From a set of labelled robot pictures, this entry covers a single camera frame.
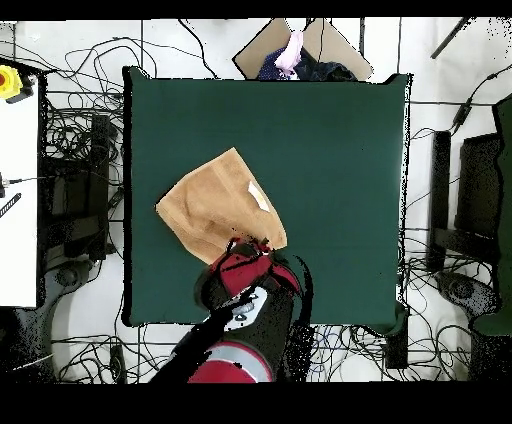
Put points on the grey pedestal leg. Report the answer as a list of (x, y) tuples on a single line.
[(68, 276), (464, 292)]

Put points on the brown cardboard box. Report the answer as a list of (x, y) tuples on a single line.
[(256, 52)]

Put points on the black ribbed strip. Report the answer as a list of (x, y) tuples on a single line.
[(10, 204)]

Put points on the yellow emergency stop button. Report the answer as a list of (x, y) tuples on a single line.
[(8, 82)]

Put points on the white side table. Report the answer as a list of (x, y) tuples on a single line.
[(18, 240)]

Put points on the dark green tablecloth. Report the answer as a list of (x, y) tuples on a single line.
[(320, 160)]

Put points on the dark navy garment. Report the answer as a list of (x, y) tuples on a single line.
[(324, 70)]

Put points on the blue dotted garment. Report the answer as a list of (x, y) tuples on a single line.
[(270, 66)]

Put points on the black upright bar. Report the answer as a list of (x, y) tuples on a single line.
[(440, 180)]

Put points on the green cloth drape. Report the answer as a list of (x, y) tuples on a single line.
[(506, 200)]

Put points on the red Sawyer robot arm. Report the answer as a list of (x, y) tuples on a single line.
[(248, 312)]

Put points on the black rod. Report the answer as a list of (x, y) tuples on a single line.
[(448, 40)]

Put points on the black floor equipment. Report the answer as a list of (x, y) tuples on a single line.
[(98, 160)]

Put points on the tan terry towel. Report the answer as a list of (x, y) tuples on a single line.
[(216, 204)]

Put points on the black flat box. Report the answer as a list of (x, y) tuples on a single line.
[(480, 184)]

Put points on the pink garment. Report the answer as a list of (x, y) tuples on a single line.
[(292, 52)]

